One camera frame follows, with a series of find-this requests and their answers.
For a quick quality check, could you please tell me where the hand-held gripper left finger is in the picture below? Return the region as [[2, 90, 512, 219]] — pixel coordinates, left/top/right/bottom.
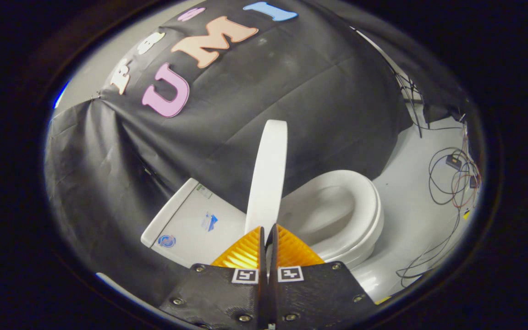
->
[[159, 226, 267, 330]]

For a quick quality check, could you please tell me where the tangle of dark cables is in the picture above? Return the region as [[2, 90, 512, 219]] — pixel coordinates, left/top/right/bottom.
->
[[396, 115, 483, 289]]

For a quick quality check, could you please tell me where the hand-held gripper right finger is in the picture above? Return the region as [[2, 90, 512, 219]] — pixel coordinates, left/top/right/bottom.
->
[[266, 224, 379, 330]]

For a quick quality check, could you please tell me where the white toilet seat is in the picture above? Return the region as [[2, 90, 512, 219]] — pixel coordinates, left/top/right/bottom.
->
[[279, 170, 385, 263]]

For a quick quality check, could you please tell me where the white toilet lid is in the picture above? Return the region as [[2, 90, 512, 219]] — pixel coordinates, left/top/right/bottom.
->
[[244, 120, 288, 240]]

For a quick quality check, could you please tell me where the black backdrop cloth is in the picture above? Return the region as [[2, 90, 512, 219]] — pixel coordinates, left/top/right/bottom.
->
[[44, 0, 471, 312]]

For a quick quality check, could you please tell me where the black tripod stand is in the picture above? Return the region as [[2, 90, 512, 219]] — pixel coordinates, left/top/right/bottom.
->
[[392, 69, 426, 139]]

